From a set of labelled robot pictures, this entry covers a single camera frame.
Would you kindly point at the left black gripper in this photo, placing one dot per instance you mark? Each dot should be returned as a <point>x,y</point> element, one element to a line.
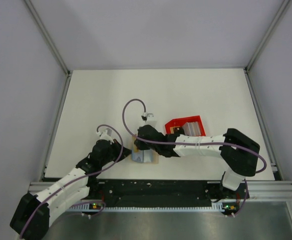
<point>117,147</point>

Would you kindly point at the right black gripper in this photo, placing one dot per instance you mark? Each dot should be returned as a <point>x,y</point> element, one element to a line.
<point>140,146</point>

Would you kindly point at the grey credit card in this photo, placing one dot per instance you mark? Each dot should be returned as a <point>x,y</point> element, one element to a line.
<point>147,156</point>

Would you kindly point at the beige card holder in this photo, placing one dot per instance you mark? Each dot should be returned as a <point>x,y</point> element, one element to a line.
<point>135,149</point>

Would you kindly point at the red plastic card tray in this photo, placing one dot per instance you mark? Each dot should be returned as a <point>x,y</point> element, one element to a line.
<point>179,122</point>

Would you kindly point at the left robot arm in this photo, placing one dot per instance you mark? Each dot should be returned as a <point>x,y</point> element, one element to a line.
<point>36,213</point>

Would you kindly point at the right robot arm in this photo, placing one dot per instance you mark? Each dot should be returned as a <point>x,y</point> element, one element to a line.
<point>240,152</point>

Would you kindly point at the stack of upright cards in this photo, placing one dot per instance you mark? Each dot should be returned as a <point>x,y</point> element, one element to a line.
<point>192,129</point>

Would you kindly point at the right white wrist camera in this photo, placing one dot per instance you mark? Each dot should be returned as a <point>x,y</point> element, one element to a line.
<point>149,119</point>

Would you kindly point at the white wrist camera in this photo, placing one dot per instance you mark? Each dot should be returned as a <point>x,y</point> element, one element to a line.
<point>105,135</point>
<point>149,119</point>

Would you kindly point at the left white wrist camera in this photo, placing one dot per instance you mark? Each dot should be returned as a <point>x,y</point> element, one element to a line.
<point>105,135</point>

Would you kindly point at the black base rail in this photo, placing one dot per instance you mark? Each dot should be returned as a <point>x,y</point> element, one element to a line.
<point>162,193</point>

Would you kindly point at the white slotted cable duct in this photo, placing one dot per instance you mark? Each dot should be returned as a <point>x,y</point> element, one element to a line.
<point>214,207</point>

